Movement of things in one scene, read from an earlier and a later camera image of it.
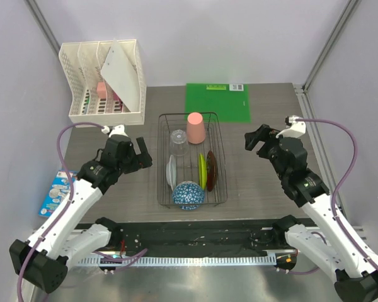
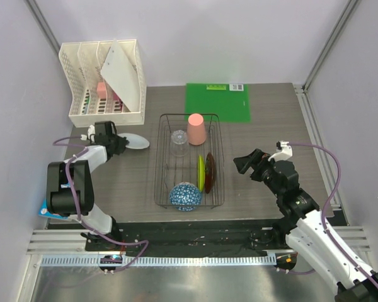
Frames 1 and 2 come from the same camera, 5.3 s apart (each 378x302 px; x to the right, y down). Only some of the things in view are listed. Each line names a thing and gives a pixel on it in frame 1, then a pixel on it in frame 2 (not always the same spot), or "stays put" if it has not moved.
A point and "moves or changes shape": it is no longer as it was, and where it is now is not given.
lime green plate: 202,172 stays put
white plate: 171,171 moves or changes shape
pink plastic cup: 195,128 stays put
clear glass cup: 179,145 stays put
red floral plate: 211,170 stays put
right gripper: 265,134 to 244,163
